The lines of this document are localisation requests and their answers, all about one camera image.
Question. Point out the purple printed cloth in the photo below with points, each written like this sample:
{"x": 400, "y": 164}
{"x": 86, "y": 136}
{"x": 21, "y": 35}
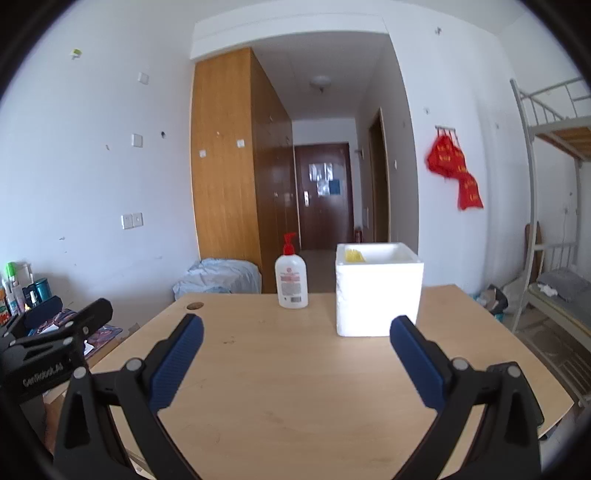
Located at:
{"x": 104, "y": 337}

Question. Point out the white bottle green cap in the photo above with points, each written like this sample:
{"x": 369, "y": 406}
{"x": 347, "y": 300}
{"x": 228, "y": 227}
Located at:
{"x": 16, "y": 277}

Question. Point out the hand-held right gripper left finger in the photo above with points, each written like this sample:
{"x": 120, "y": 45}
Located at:
{"x": 178, "y": 364}

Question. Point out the black bag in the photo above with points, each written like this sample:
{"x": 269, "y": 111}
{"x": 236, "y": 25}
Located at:
{"x": 497, "y": 300}

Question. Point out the metal bunk bed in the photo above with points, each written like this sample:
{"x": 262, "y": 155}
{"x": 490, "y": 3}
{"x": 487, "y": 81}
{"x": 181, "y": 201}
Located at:
{"x": 572, "y": 134}

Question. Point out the blue door notice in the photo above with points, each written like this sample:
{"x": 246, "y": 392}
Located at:
{"x": 334, "y": 187}

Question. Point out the white wall switch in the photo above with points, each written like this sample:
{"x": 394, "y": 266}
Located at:
{"x": 136, "y": 140}
{"x": 143, "y": 78}

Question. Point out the white wall socket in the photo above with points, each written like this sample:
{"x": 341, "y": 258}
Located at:
{"x": 127, "y": 221}
{"x": 138, "y": 219}

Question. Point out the dark brown entrance door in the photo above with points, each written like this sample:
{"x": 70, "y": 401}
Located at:
{"x": 323, "y": 221}

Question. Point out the green wall hook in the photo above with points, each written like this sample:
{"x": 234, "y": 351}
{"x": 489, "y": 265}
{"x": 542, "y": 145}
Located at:
{"x": 75, "y": 53}

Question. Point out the red fire extinguisher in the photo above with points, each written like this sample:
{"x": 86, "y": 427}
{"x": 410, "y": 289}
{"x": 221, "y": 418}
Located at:
{"x": 358, "y": 234}

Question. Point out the leaning wooden board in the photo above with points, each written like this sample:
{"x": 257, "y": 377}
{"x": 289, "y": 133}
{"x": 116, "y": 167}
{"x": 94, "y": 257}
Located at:
{"x": 533, "y": 249}

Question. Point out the white crumpled cloth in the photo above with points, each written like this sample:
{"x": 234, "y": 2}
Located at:
{"x": 549, "y": 290}

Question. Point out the brown side door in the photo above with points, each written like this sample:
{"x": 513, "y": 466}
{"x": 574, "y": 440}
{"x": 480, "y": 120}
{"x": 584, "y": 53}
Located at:
{"x": 378, "y": 184}

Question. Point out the wooden wardrobe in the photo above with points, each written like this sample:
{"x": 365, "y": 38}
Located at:
{"x": 221, "y": 184}

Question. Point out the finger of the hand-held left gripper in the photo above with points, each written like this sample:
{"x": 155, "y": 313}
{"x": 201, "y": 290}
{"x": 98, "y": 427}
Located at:
{"x": 46, "y": 309}
{"x": 94, "y": 314}

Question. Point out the round ceiling lamp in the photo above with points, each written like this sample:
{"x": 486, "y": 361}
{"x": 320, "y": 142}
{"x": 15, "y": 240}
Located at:
{"x": 321, "y": 83}

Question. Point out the white foam box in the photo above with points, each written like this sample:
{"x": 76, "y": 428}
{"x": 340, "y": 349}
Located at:
{"x": 378, "y": 295}

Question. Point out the white pump lotion bottle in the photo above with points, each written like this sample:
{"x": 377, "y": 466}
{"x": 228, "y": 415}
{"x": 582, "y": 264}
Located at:
{"x": 291, "y": 277}

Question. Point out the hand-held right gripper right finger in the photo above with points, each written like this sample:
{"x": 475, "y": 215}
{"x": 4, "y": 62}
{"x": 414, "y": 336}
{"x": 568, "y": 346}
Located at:
{"x": 415, "y": 364}

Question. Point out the white door notice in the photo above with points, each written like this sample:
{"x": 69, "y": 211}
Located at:
{"x": 321, "y": 171}

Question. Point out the grey blanket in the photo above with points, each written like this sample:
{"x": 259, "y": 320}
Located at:
{"x": 568, "y": 284}

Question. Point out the light blue bedding pile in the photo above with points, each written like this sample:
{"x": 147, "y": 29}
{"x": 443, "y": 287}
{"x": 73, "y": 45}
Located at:
{"x": 217, "y": 274}

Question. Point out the red cloth bag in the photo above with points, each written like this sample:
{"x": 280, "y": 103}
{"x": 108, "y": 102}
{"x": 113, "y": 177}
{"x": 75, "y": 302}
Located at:
{"x": 458, "y": 161}
{"x": 438, "y": 157}
{"x": 470, "y": 194}

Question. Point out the metal wall hook rack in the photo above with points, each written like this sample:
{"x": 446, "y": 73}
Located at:
{"x": 446, "y": 128}

